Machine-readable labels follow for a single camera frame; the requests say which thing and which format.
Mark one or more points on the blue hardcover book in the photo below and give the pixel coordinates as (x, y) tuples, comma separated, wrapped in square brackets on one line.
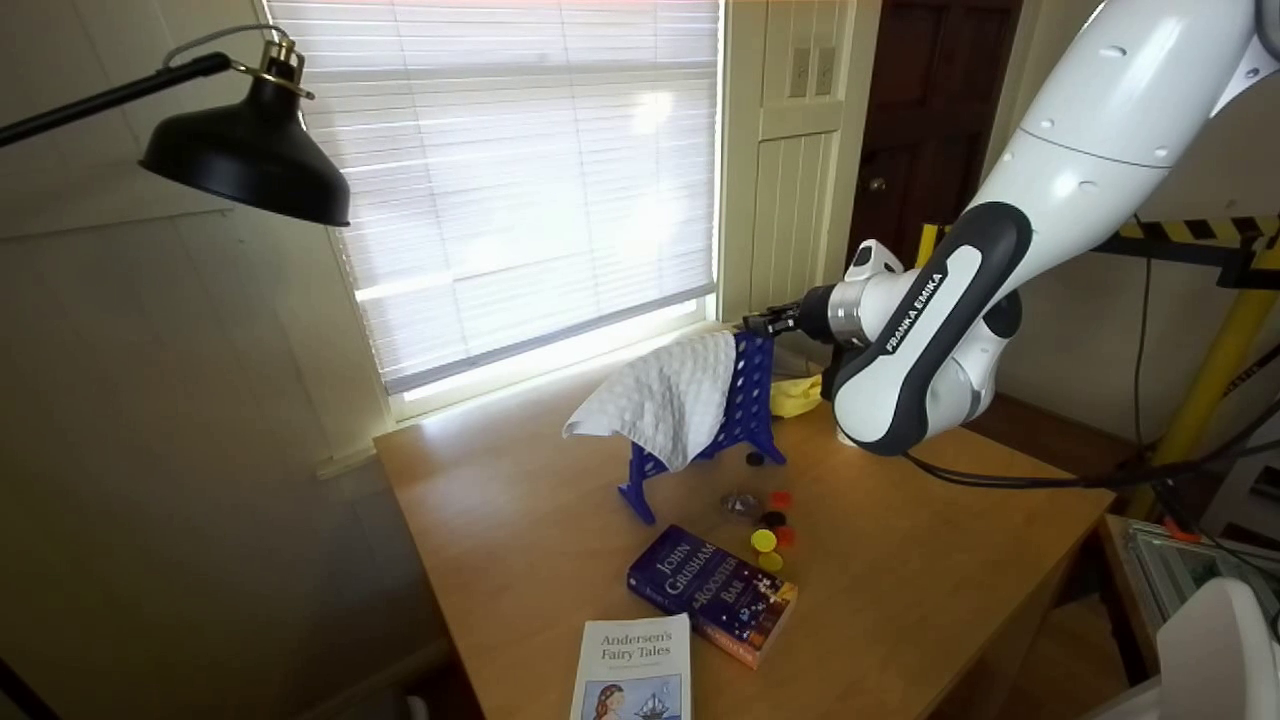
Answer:
[(704, 587)]

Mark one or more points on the black game disc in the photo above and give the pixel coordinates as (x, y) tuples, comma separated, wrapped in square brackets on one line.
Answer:
[(755, 459), (775, 517)]

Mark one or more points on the yellow upright post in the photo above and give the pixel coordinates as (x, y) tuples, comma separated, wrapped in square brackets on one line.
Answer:
[(930, 240)]

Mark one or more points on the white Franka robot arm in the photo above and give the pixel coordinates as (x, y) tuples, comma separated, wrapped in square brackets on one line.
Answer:
[(1065, 162)]

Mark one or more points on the dark brown door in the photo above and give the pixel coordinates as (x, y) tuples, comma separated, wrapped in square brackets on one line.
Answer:
[(932, 106)]

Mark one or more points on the yellow game disc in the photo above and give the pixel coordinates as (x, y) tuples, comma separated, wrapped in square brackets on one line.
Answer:
[(763, 539), (769, 562)]

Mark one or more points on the blue connect four grid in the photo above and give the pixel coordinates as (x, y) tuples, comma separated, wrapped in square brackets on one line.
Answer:
[(755, 393)]

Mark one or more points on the white patterned cloth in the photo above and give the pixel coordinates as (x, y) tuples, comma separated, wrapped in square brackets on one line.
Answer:
[(660, 393)]

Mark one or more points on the white panelled door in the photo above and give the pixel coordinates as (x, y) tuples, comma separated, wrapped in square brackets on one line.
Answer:
[(793, 202)]

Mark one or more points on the red game disc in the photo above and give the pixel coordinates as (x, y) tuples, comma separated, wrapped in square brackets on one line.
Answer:
[(783, 497), (791, 534)]

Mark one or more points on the black yellow striped barrier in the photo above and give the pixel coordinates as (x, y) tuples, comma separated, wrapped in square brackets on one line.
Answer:
[(1201, 236)]

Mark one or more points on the black desk lamp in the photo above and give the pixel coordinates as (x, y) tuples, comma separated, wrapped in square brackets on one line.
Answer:
[(246, 155)]

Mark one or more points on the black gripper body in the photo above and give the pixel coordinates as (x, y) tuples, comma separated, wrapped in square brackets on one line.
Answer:
[(813, 312)]

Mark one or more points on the wide white window blind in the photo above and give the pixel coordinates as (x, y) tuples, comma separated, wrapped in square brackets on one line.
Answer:
[(532, 173)]

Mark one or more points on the yellow banana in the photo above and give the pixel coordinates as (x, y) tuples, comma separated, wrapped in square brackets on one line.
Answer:
[(797, 399)]

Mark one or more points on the white window sill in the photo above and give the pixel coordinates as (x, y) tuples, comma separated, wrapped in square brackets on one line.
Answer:
[(532, 366)]

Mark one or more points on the yellow slanted post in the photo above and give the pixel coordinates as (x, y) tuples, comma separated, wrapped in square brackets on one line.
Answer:
[(1220, 372)]

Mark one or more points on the white fairy tales book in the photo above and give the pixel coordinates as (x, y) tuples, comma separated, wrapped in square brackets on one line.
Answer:
[(635, 664)]

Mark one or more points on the grey device with lights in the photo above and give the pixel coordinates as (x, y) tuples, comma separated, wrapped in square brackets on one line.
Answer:
[(1173, 574)]

